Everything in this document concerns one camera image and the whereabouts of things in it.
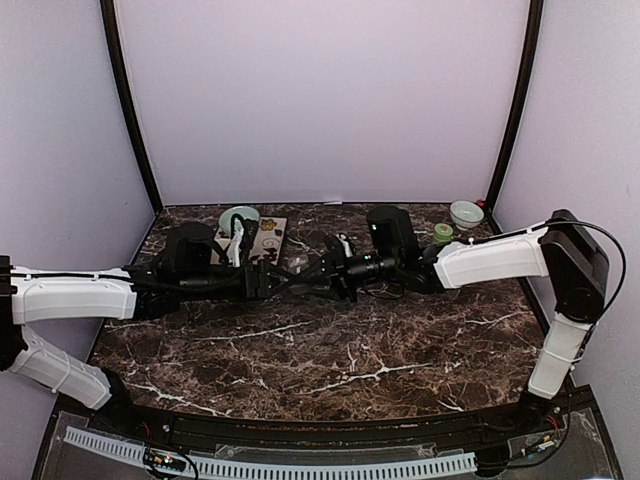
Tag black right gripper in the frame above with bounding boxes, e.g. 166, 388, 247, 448
296, 242, 401, 304

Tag green pill bottle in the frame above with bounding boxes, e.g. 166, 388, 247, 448
432, 223, 454, 245

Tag grey weekly pill organizer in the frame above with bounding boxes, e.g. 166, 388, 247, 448
287, 255, 310, 275

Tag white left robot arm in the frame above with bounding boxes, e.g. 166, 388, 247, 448
1, 216, 322, 436

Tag square floral ceramic plate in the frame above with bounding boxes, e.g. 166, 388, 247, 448
215, 217, 287, 265

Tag celadon bowl on plate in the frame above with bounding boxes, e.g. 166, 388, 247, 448
218, 206, 260, 236

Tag small celadon bowl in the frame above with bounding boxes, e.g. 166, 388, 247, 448
449, 200, 484, 231

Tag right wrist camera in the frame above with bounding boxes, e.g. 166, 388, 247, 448
324, 233, 355, 258

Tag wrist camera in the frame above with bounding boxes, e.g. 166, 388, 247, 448
324, 233, 355, 258
225, 215, 259, 268

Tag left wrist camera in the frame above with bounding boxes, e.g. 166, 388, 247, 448
225, 215, 259, 268

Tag white slotted cable duct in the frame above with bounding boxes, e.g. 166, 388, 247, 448
63, 426, 477, 479

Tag black front rail base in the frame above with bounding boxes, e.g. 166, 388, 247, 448
94, 367, 576, 456

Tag black corner frame post left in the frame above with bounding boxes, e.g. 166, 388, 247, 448
100, 0, 164, 214

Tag black corner frame post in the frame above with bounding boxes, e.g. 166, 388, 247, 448
100, 0, 164, 214
485, 0, 544, 212

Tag black corner frame post right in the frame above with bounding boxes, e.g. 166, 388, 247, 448
485, 0, 544, 212

